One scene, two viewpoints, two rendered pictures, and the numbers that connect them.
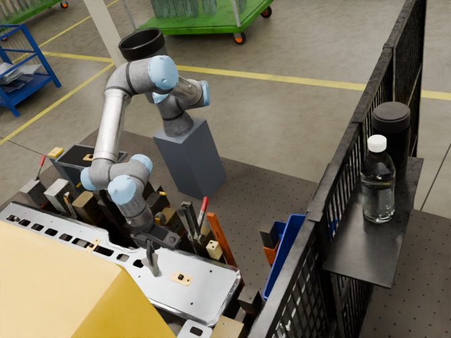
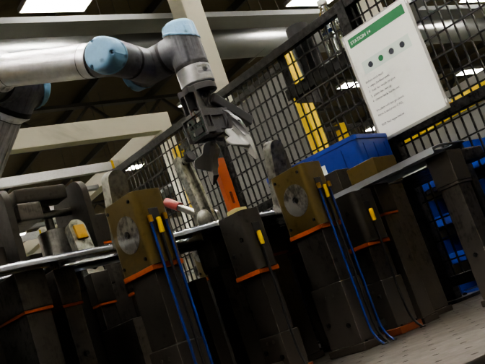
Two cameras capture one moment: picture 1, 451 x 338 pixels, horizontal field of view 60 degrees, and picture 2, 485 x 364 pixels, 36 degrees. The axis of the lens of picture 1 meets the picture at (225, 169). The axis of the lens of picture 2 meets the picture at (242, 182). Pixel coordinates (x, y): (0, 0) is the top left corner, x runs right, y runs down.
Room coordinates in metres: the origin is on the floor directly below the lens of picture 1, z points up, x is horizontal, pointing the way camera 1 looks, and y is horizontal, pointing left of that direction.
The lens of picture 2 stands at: (0.74, 1.83, 0.79)
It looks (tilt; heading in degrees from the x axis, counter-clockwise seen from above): 11 degrees up; 275
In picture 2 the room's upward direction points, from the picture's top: 19 degrees counter-clockwise
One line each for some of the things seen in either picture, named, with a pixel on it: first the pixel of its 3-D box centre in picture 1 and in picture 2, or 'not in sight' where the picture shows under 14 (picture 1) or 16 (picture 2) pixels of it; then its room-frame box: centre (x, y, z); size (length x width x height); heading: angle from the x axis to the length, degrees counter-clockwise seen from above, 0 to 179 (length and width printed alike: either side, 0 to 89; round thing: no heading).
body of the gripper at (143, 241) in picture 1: (147, 231); (206, 113); (0.89, 0.30, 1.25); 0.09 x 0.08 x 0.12; 49
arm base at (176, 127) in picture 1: (175, 119); not in sight; (1.67, 0.15, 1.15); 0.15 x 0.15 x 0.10
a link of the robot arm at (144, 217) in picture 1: (137, 214); (197, 79); (0.89, 0.30, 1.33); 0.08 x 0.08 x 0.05
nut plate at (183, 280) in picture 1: (180, 277); not in sight; (0.87, 0.27, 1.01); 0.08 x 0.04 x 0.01; 49
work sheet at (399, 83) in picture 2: (313, 312); (394, 71); (0.43, -0.08, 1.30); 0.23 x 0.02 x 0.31; 139
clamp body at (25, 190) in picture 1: (50, 207); not in sight; (1.70, 0.95, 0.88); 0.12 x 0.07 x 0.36; 139
